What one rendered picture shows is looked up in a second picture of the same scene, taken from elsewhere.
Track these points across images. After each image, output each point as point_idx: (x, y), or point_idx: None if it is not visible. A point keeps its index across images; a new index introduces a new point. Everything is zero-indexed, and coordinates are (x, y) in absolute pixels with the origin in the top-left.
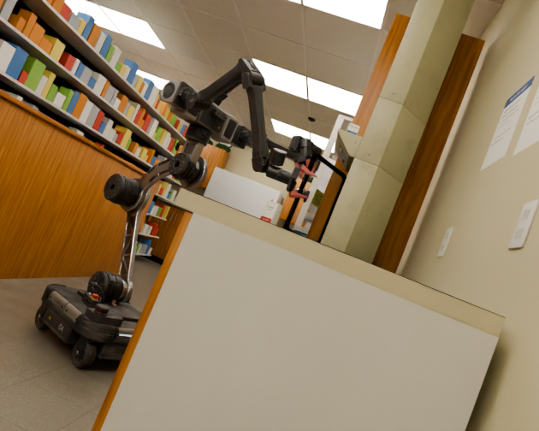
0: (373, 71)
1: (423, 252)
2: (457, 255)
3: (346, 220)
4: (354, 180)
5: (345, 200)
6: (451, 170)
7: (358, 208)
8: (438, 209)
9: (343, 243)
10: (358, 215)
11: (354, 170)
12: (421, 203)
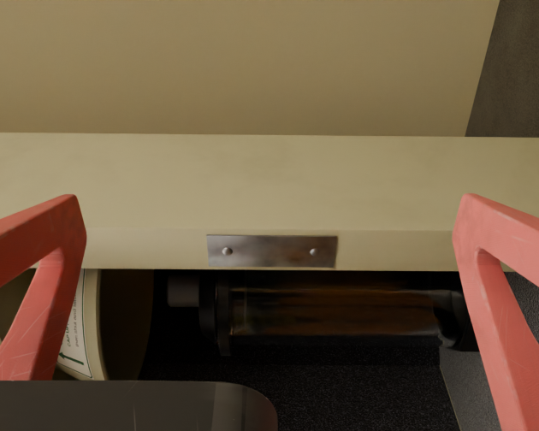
0: None
1: (322, 55)
2: None
3: (372, 166)
4: (75, 190)
5: (245, 196)
6: (14, 115)
7: (263, 141)
8: (157, 86)
9: (509, 148)
10: (310, 136)
11: None
12: None
